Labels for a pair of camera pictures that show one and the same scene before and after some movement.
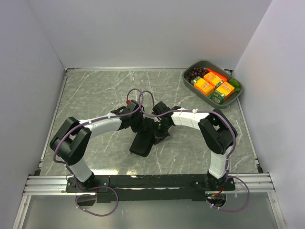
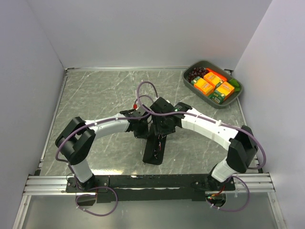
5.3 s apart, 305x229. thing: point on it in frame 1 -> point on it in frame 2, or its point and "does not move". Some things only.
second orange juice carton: x=212 y=79 does not move
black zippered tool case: x=142 y=142 -> x=155 y=147
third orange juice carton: x=222 y=93 does not move
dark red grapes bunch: x=197 y=72 does not move
